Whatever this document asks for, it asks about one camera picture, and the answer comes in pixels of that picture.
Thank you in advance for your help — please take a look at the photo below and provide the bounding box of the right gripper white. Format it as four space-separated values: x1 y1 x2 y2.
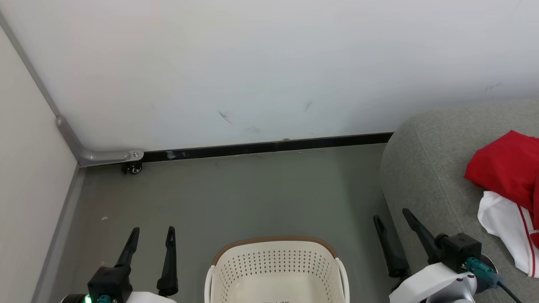
373 208 477 303

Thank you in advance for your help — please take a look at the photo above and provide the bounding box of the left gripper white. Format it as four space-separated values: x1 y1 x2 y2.
116 226 179 303

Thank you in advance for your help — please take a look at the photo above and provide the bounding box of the white garment with red stripes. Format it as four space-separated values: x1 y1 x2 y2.
477 191 539 279

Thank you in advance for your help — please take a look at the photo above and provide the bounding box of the grey fabric sofa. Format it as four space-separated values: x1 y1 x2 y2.
379 101 539 303

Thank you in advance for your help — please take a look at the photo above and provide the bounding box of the white perforated laundry basket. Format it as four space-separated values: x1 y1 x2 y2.
204 236 350 303

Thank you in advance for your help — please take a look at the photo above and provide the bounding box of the black baseboard strip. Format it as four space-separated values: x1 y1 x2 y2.
143 132 395 164

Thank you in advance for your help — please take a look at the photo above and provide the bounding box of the grey metal corner bracket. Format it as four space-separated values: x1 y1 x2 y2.
56 116 145 168

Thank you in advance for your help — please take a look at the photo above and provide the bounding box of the grey wall corner trim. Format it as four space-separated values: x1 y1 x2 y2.
0 13 62 121

